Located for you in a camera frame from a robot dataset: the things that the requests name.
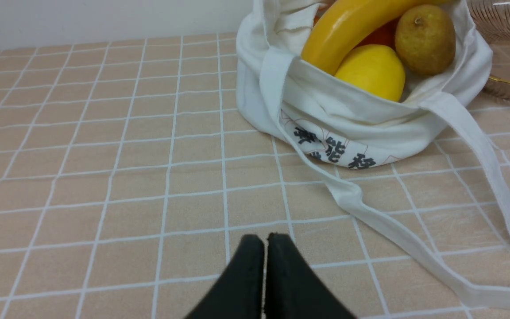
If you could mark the white cloth tote bag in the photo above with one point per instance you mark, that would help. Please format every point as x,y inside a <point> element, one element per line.
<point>321,117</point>

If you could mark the orange fruit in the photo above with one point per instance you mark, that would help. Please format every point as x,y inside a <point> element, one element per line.
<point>384,35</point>

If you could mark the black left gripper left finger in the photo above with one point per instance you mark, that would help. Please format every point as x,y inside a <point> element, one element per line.
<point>238,292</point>

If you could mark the yellow banana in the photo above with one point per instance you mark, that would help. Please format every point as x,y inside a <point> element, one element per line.
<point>346,23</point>

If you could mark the beige checked tablecloth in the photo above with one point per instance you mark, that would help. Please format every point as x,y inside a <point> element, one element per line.
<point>128,177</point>

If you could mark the yellow lemon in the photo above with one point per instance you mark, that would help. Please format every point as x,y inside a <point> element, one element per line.
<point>375,69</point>

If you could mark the brown-green kiwi pear fruit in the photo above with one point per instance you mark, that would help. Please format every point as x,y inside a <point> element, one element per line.
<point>425,40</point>

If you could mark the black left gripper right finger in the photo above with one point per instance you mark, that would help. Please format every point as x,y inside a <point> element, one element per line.
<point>293,290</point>

